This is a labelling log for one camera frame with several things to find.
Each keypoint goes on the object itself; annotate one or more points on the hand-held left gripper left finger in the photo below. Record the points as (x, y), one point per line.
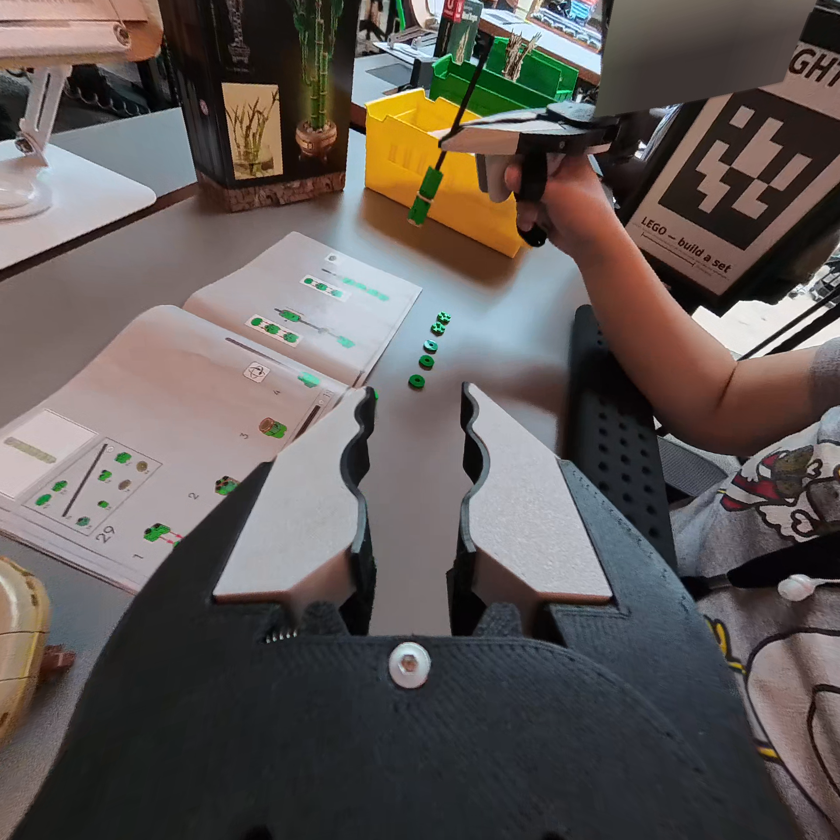
(295, 525)

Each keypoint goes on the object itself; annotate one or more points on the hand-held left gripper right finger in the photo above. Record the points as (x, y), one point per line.
(531, 525)

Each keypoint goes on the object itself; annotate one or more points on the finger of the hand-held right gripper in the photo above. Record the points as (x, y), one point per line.
(485, 139)
(518, 118)

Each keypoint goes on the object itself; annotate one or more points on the black rod with green bricks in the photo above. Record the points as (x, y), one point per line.
(426, 193)

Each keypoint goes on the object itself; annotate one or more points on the person's right forearm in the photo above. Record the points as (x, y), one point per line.
(689, 380)

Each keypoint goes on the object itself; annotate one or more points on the grey desk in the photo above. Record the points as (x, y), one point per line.
(499, 315)

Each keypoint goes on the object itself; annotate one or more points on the person's right hand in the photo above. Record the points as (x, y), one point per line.
(577, 210)

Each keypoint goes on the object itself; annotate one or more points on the green plastic bin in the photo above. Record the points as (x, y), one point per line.
(558, 72)
(512, 98)

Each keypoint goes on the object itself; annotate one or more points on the tan twig pieces bundle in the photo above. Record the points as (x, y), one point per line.
(518, 56)

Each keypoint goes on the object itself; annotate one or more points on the yellow plastic bin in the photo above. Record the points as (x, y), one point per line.
(394, 164)

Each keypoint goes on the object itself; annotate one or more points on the dark green small box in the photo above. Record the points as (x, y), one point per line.
(467, 33)

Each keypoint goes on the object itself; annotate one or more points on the black perforated panel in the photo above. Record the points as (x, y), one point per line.
(617, 426)

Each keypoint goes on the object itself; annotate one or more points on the black white marker signboard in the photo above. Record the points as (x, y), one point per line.
(741, 164)

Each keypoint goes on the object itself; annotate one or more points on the building instruction booklet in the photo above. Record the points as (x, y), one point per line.
(197, 367)

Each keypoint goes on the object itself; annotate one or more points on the black bamboo set box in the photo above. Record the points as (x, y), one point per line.
(262, 98)

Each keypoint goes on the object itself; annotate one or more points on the tan brick pot model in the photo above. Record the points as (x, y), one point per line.
(19, 623)

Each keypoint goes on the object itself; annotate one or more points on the person's grey printed shirt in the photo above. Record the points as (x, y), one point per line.
(774, 689)

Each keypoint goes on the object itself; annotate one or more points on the white document stand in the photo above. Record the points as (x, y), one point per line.
(65, 197)

